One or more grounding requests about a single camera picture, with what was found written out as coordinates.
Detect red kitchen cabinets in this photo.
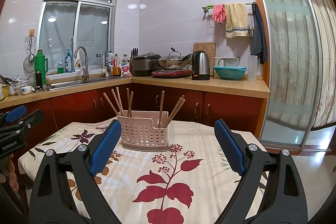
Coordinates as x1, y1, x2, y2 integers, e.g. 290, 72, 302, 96
0, 82, 264, 151

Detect person's left hand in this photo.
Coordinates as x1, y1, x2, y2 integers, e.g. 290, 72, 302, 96
0, 154, 19, 192

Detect white blue patterned bowl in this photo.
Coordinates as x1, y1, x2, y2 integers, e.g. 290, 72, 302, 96
21, 86, 33, 95

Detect black slim flask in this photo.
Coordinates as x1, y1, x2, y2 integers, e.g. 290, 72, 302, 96
35, 71, 43, 91

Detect stainless steel sink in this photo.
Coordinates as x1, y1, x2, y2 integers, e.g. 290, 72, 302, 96
48, 77, 123, 90

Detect green thermos flask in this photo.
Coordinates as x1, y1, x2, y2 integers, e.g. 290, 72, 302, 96
34, 50, 49, 86

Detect blue dish soap bottle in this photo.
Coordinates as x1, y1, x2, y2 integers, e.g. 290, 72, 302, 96
64, 49, 73, 73

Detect chrome sink faucet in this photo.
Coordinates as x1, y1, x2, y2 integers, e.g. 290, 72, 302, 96
74, 46, 89, 81

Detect white spray cleaner bottle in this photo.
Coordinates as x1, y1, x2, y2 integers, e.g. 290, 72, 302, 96
74, 52, 82, 72

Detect floral white tablecloth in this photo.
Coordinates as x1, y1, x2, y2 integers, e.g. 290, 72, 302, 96
18, 116, 270, 224

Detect cooking oil bottle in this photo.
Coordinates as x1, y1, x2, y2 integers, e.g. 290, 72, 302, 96
113, 53, 121, 76

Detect pink perforated utensil holder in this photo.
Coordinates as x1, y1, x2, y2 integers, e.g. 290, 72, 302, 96
117, 110, 169, 152

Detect red white snack bag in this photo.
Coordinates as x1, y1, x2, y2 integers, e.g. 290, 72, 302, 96
119, 62, 131, 77

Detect sliding glass window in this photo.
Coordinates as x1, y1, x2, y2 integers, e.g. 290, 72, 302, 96
38, 0, 114, 73

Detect translucent plastic container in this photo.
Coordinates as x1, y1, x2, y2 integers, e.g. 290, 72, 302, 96
248, 55, 258, 82

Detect knife block with knives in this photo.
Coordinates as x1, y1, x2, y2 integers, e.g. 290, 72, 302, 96
129, 48, 138, 75

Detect black rice cooker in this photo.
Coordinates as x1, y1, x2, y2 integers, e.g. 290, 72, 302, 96
131, 52, 161, 76

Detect glass sliding door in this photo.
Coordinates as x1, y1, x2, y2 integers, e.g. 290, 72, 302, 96
256, 0, 335, 153

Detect teal plastic colander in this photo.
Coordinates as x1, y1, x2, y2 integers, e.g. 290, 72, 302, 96
213, 66, 247, 80

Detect white plastic jug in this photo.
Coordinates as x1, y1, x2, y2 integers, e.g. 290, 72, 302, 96
214, 57, 240, 67

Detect dark grey hanging cloth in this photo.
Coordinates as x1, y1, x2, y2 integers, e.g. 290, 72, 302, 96
251, 2, 268, 65

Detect red induction cooktop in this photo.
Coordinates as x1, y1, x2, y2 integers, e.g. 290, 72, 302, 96
151, 69, 192, 79

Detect stainless electric kettle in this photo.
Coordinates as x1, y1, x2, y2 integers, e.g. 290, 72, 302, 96
191, 50, 210, 80

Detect steel wok with lid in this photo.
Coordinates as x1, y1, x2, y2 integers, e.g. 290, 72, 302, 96
157, 48, 191, 71

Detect wooden cutting board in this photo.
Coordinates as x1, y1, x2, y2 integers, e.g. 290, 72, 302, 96
193, 42, 216, 77

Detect yellow hanging towel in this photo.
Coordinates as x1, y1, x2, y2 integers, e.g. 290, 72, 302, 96
224, 3, 249, 38

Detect pink rubber glove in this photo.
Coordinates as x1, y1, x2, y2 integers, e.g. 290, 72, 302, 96
212, 4, 226, 23

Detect hanging wire strainer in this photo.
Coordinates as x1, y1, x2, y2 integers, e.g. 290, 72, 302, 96
23, 34, 36, 74

